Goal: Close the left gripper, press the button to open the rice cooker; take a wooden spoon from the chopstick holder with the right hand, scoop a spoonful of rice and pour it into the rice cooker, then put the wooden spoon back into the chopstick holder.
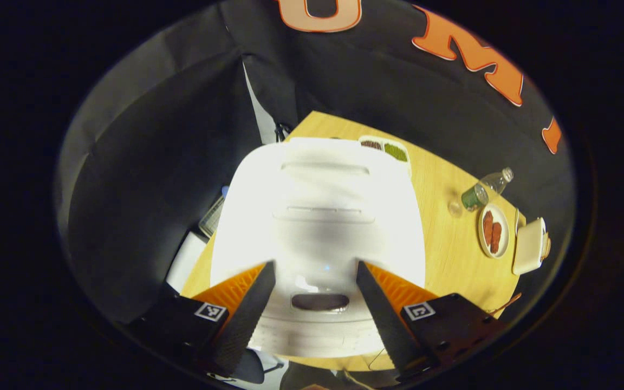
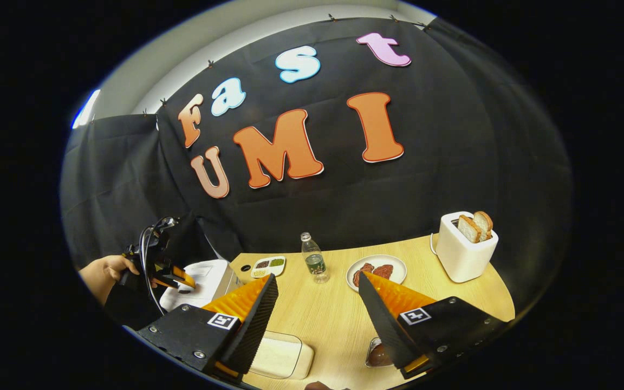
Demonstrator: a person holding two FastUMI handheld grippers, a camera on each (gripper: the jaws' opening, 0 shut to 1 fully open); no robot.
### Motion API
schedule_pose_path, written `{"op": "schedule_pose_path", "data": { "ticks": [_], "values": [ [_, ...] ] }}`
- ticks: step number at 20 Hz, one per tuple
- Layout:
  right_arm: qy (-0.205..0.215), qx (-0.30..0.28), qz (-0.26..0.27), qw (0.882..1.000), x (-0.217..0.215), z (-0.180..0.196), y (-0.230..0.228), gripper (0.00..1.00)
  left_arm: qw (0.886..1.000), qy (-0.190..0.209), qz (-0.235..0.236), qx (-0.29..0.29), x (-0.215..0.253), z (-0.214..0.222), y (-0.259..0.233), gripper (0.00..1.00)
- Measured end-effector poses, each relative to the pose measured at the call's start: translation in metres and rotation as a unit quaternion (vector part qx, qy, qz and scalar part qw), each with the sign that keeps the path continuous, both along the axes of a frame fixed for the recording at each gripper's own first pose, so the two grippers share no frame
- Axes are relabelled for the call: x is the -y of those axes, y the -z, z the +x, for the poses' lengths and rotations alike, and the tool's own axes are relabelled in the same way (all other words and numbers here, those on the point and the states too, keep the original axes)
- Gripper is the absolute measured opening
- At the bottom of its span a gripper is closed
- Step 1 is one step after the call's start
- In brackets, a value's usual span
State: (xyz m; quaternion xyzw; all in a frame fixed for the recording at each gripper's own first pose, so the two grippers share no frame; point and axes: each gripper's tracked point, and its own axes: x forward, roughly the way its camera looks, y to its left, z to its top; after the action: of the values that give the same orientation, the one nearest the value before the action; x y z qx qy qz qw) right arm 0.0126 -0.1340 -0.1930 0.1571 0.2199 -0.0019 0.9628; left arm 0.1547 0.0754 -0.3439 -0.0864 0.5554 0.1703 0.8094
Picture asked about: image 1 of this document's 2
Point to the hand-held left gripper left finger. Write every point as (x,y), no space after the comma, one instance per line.
(247,325)

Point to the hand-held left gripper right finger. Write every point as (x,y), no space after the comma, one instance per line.
(385,330)

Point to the white rice cooker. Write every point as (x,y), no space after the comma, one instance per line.
(317,227)

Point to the brown wooden spoon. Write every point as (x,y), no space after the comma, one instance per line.
(504,304)

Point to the grey office chair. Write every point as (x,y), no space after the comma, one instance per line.
(252,368)

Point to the white paper sheet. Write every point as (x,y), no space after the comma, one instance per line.
(184,262)

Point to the grey mesh object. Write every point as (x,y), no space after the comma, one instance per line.
(212,219)

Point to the small clear glass cup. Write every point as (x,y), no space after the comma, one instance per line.
(454,206)

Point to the red meat piece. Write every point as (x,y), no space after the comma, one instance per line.
(487,227)
(496,238)

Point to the white round plate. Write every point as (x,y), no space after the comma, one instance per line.
(502,238)

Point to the white toaster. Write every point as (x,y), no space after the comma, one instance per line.
(528,246)

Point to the clear plastic water bottle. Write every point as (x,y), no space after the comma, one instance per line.
(480,192)

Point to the white divided bean dish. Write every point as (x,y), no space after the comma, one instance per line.
(393,151)

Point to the toasted bread slice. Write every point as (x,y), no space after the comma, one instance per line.
(546,245)

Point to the black backdrop cloth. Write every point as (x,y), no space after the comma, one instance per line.
(128,162)

